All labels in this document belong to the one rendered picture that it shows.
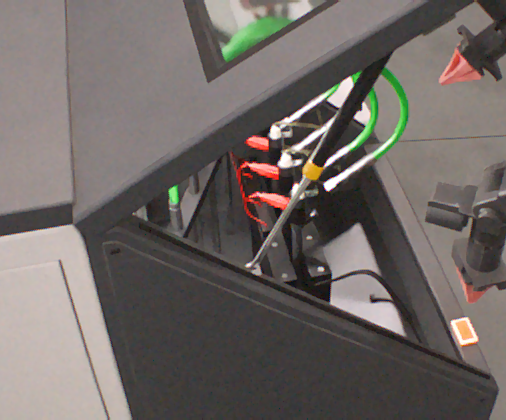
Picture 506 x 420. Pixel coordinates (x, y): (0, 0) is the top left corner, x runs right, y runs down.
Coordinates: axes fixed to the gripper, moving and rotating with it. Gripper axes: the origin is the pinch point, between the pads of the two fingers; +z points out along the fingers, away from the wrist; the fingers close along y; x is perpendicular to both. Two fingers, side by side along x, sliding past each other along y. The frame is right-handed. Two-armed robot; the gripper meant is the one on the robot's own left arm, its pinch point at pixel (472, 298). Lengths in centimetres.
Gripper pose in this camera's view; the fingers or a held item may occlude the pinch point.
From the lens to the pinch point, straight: 135.8
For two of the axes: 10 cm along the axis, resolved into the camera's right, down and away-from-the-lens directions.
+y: 2.1, 6.7, -7.1
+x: 9.8, -1.5, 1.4
